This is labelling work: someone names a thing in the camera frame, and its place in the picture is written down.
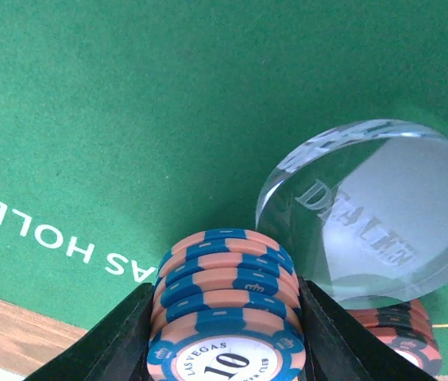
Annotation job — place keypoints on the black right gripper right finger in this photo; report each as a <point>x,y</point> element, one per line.
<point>340,348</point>

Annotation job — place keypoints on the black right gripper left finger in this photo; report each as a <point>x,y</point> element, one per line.
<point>114,349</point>

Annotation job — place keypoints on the red poker chip stack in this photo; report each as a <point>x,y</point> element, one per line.
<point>405,328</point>

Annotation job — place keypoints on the blue poker chip stack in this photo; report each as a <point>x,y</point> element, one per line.
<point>226,307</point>

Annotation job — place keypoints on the clear dealer button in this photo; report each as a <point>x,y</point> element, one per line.
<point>362,209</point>

